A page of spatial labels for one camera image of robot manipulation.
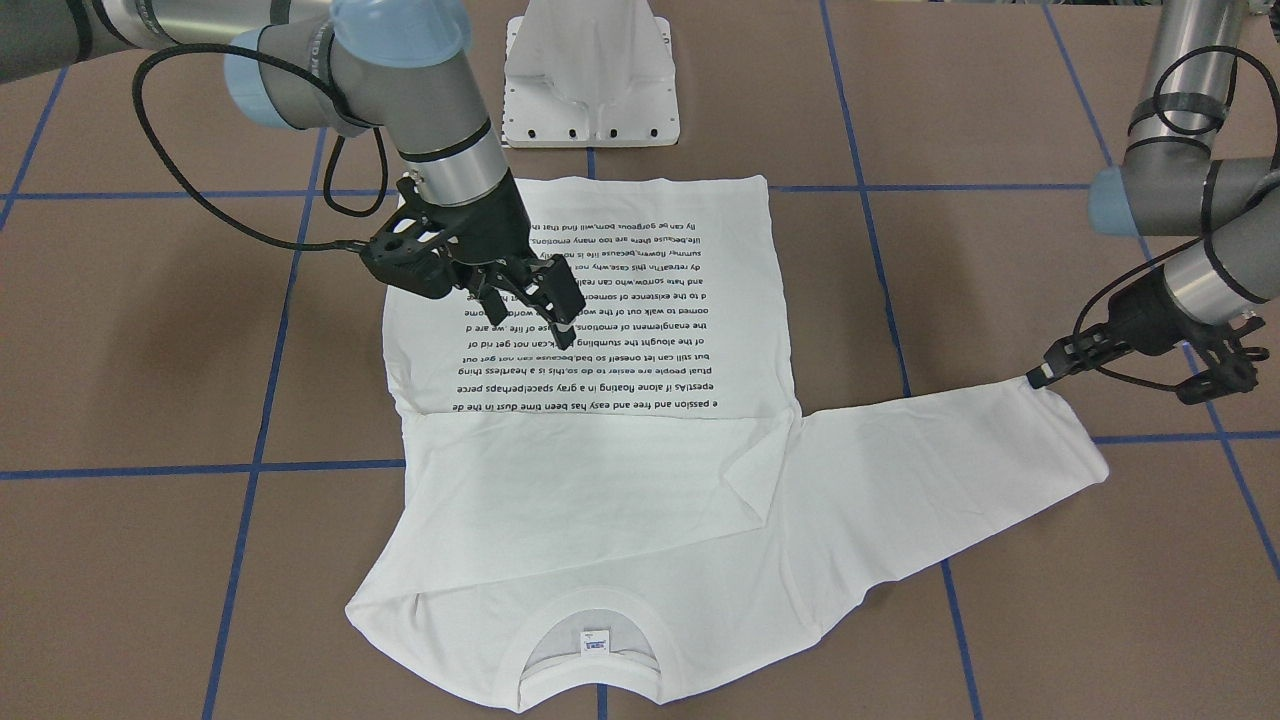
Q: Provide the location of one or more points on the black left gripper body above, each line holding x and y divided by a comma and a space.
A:
1148, 316

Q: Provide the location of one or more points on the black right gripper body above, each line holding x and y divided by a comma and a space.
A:
494, 229

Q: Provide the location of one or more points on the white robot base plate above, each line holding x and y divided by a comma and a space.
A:
589, 74

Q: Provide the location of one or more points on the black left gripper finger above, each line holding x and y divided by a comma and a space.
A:
1068, 356

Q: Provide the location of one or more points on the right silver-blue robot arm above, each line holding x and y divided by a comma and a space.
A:
395, 68

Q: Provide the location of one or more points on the white long-sleeve text shirt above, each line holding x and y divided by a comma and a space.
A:
649, 508

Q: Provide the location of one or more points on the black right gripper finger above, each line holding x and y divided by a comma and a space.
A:
554, 294
484, 288

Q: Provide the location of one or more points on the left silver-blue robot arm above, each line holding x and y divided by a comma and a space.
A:
1205, 293

